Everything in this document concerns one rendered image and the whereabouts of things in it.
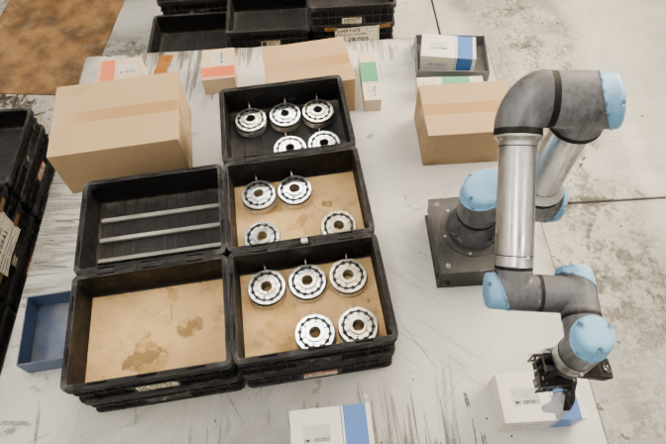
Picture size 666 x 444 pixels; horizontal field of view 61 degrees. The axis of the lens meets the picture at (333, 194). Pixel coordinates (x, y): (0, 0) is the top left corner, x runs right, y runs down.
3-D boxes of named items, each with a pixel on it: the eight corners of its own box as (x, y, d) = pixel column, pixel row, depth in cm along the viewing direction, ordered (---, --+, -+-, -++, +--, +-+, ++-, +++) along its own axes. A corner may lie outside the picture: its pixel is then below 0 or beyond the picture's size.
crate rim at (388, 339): (376, 235, 152) (376, 231, 150) (399, 342, 136) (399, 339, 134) (228, 257, 150) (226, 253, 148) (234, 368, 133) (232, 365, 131)
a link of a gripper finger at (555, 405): (536, 419, 127) (539, 386, 124) (562, 417, 127) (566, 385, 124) (541, 429, 124) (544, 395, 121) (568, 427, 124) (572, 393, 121)
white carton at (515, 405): (561, 378, 150) (573, 368, 143) (575, 425, 144) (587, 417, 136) (487, 383, 150) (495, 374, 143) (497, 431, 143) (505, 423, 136)
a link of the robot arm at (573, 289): (541, 259, 113) (548, 310, 107) (599, 262, 112) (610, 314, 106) (532, 276, 119) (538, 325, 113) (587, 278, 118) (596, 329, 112)
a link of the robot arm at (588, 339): (613, 310, 104) (623, 356, 100) (593, 331, 114) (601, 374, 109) (571, 308, 105) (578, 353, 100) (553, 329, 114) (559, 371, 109)
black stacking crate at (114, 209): (228, 186, 174) (221, 165, 165) (234, 272, 158) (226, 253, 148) (99, 204, 172) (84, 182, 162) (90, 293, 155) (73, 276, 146)
